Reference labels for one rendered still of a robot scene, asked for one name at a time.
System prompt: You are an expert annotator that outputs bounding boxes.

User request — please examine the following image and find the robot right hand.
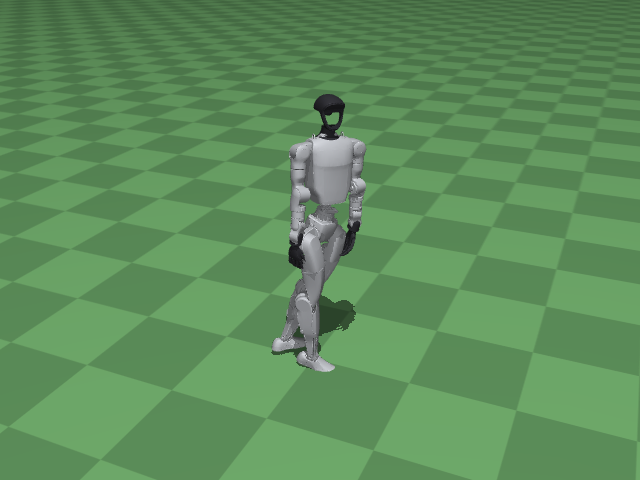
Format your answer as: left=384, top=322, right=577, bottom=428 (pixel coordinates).
left=288, top=233, right=306, bottom=269

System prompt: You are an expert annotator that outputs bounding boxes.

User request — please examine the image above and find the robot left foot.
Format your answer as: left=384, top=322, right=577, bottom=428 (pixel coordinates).
left=272, top=336, right=306, bottom=352

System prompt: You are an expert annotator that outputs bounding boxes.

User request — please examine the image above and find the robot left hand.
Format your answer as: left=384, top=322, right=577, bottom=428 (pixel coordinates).
left=340, top=221, right=360, bottom=256

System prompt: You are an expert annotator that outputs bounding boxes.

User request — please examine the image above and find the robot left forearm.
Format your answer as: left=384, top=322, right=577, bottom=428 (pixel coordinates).
left=348, top=181, right=365, bottom=228

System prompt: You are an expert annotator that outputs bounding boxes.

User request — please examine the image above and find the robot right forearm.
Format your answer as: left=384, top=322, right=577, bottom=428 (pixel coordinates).
left=289, top=189, right=306, bottom=243

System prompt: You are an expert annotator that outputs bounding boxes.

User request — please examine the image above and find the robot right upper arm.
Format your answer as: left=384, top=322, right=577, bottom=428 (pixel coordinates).
left=289, top=142, right=312, bottom=203

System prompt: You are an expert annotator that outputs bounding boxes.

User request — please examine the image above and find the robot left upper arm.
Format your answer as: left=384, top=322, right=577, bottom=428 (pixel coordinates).
left=349, top=138, right=366, bottom=195

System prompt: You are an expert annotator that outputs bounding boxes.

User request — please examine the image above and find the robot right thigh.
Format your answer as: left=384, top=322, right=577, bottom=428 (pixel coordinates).
left=292, top=227, right=325, bottom=309

